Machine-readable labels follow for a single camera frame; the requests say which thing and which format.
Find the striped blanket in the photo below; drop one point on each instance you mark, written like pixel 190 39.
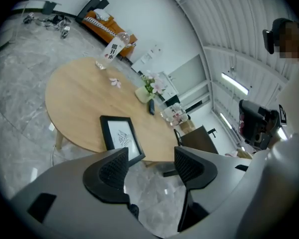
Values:
pixel 102 27

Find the black box appliance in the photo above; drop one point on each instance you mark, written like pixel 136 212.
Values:
pixel 92 2

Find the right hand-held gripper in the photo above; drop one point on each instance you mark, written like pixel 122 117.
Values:
pixel 266 128

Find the person's own torso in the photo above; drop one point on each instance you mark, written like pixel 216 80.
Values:
pixel 296 96

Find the ceiling tube light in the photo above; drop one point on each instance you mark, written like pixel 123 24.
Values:
pixel 225 120
pixel 235 83

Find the wooden coffee table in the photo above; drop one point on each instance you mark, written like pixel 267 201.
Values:
pixel 84 103

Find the black remote control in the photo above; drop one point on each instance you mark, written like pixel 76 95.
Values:
pixel 151 107

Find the white pillow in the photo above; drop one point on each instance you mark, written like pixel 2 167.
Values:
pixel 101 14

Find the black gear on floor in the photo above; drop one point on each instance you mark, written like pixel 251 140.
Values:
pixel 54 22

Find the black head-worn camera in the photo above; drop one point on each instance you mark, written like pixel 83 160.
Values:
pixel 268 41

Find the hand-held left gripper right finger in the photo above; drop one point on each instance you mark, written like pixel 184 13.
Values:
pixel 209 183

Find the person's head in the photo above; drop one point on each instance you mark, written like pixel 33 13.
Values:
pixel 289 41

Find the orange sofa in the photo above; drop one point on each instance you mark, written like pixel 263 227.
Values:
pixel 99 32

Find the white water dispenser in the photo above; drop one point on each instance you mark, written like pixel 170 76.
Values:
pixel 147 57

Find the white label water bottle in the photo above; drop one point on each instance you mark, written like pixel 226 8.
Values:
pixel 114 48

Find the dark wooden cabinet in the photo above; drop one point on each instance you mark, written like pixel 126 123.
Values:
pixel 199 141

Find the loose pink flower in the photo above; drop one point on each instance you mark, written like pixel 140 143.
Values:
pixel 115 82

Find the pink flowers in white pot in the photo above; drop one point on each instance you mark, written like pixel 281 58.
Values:
pixel 153 86

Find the clear water bottle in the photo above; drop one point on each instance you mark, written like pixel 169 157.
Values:
pixel 165 114
pixel 175 111
pixel 183 121

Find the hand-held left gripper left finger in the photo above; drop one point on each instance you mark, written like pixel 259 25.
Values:
pixel 77 195

